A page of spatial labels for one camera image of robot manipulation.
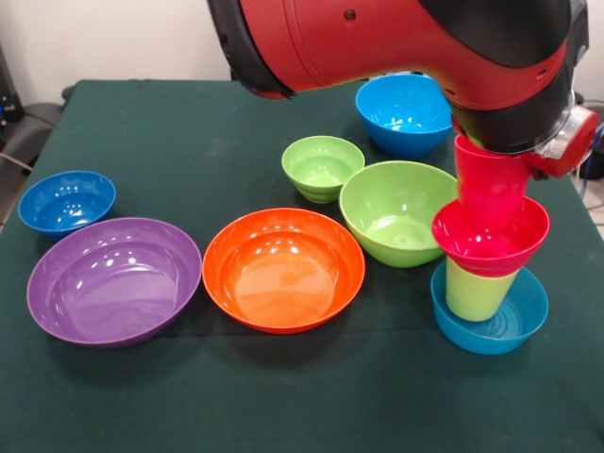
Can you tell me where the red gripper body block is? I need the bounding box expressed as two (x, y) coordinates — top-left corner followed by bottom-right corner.
(521, 109), (600, 179)

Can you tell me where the large green bowl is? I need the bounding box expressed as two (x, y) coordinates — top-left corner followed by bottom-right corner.
(339, 160), (460, 270)

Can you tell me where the purple bowl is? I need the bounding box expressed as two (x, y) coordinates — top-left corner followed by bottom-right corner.
(25, 216), (203, 349)

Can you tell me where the pink cup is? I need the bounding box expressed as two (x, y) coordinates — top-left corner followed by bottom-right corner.
(453, 134), (533, 232)

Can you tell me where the black equipment case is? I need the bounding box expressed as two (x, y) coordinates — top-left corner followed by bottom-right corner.
(0, 42), (25, 138)

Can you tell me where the orange bowl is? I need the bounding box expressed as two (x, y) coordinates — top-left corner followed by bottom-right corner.
(201, 207), (367, 335)

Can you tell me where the small green bowl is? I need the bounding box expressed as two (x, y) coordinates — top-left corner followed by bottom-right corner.
(280, 135), (366, 205)

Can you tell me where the small dark blue bowl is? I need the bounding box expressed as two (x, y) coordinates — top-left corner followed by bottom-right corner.
(17, 170), (118, 238)

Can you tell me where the large blue bowl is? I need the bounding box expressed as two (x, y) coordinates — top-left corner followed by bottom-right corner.
(354, 74), (455, 159)

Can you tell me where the black pedestal leg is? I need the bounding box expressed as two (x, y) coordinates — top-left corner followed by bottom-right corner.
(13, 101), (65, 164)

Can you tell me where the green cup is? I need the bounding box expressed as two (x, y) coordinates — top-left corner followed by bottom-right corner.
(445, 259), (519, 324)

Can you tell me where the light blue ribbed bowl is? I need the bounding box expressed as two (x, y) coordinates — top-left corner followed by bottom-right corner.
(429, 263), (550, 356)

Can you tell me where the dark green tablecloth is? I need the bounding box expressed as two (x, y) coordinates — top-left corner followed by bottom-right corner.
(0, 78), (604, 453)

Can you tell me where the pink bowl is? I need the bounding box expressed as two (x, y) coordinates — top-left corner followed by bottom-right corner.
(430, 196), (552, 278)

